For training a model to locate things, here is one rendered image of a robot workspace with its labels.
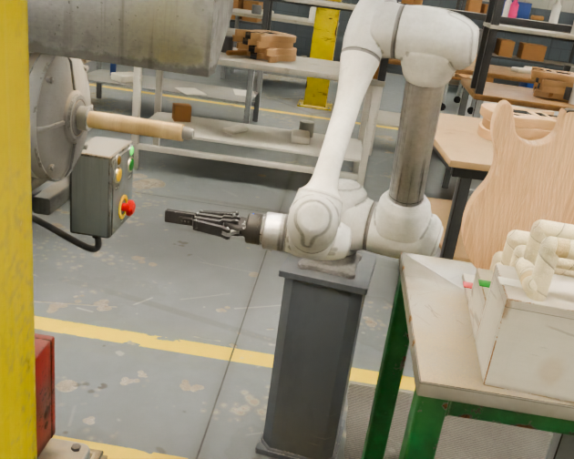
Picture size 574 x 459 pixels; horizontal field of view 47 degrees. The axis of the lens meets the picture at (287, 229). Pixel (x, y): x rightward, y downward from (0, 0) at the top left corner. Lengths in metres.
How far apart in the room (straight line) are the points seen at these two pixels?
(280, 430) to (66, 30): 1.59
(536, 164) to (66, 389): 1.89
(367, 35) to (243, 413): 1.49
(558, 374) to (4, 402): 1.00
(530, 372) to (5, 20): 1.05
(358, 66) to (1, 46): 1.39
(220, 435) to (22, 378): 2.07
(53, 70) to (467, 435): 2.03
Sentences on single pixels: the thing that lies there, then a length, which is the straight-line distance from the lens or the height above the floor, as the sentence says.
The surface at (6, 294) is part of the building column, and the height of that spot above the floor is 1.39.
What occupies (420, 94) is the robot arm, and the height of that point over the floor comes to 1.30.
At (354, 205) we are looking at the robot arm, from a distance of 1.99.
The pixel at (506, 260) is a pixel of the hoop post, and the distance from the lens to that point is 1.41.
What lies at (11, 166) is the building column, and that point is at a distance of 0.35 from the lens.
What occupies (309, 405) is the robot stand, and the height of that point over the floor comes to 0.23.
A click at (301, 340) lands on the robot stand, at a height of 0.47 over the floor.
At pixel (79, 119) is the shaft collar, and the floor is 1.25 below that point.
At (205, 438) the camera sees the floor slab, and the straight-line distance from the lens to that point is 2.45.
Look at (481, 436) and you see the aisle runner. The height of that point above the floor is 0.00.
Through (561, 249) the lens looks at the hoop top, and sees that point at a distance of 1.15.
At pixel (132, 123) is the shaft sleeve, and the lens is 1.28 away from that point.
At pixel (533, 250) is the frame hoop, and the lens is 1.23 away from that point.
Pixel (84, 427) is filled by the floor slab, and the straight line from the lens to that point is 2.49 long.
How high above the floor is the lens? 1.57
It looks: 22 degrees down
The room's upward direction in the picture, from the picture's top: 8 degrees clockwise
